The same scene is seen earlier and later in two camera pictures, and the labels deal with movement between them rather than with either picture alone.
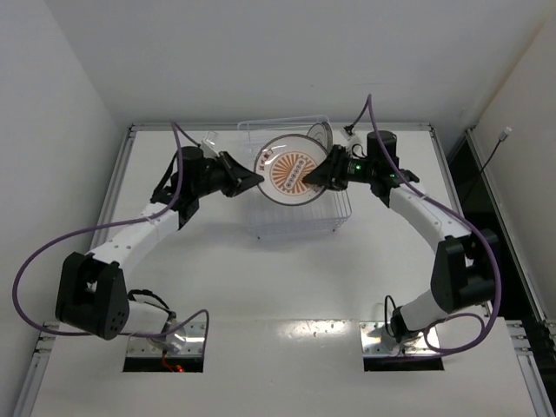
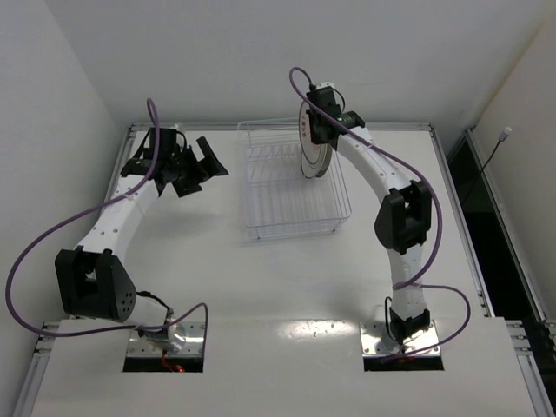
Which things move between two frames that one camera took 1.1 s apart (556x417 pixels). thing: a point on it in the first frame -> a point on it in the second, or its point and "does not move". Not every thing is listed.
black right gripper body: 339,167 -> 321,131
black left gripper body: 230,175 -> 194,165
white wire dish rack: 268,219 does not move
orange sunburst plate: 283,161 -> 313,152
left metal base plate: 187,340 does not move
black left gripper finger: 241,176 -> 210,164
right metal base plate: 376,341 does not move
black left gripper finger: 232,193 -> 185,188
